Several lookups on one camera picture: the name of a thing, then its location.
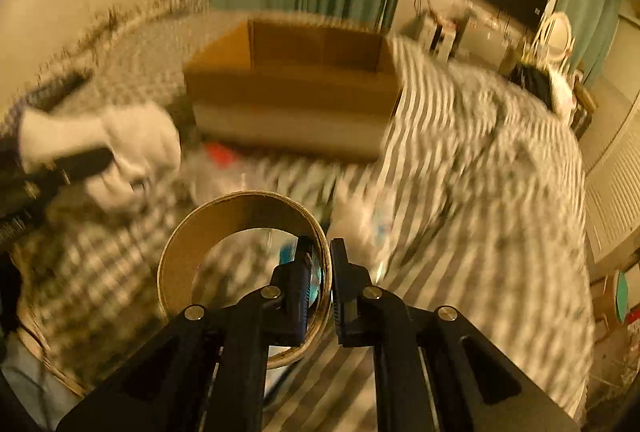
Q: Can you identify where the brown tape roll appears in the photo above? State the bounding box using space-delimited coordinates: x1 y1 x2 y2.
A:
156 191 333 369

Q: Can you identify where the clear plastic water bottle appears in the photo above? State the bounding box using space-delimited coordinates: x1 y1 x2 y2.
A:
180 142 272 207

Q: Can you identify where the grey checked duvet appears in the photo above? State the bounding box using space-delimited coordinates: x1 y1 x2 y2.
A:
14 11 593 431

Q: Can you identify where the white louvered wardrobe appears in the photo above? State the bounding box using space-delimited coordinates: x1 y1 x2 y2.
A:
579 85 639 262

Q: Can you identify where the open cardboard box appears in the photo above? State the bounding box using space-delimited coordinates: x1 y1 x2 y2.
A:
183 18 402 161

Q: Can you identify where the black and white clothes pile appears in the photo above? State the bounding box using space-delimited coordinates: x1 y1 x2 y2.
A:
508 63 576 126

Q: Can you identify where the white storage cabinet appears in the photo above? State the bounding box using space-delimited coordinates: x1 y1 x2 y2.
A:
400 11 457 62

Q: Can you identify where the small silver fridge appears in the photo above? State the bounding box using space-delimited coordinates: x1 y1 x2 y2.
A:
452 3 523 72

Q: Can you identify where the white oval vanity mirror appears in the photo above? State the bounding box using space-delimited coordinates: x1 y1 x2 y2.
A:
533 12 575 64

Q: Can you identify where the green corner curtain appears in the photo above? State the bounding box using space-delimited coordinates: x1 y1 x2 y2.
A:
554 0 622 87

